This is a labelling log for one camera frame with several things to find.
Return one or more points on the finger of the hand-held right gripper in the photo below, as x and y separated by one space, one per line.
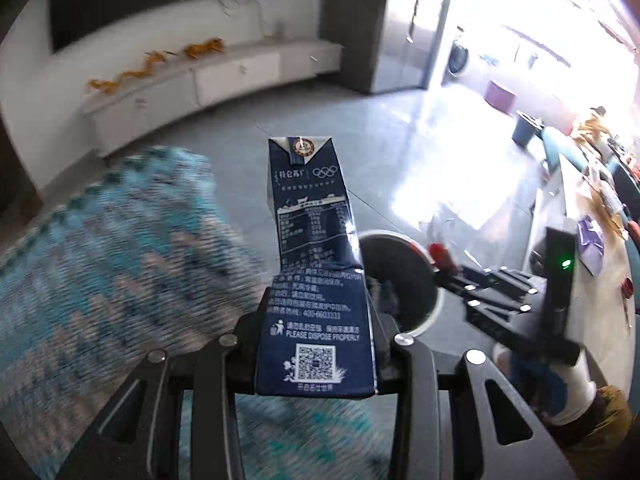
495 280
500 305

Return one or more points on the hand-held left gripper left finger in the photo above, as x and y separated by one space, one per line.
245 340

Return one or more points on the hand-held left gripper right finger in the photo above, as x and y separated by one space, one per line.
387 355

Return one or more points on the round white trash bin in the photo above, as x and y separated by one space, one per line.
400 280

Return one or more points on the dark blue milk carton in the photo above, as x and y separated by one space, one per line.
315 310

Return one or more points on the purple cloth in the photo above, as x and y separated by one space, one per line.
592 240

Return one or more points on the long wooden table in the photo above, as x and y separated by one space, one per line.
575 200

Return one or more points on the person's mustard clothing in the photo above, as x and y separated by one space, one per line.
600 430

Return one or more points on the teal zigzag blanket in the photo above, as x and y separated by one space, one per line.
125 260

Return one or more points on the teal chair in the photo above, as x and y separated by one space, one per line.
555 147

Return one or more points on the blue bin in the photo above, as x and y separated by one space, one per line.
525 130

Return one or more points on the purple stool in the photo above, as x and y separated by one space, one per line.
500 96

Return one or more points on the white washing machine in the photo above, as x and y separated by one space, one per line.
457 57

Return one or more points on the white TV cabinet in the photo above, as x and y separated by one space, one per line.
235 75

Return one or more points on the gold dragon ornament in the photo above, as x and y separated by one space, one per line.
132 72

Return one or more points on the gold tiger ornament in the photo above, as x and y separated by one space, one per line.
205 49

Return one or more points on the wall-mounted black television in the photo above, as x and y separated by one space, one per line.
150 0

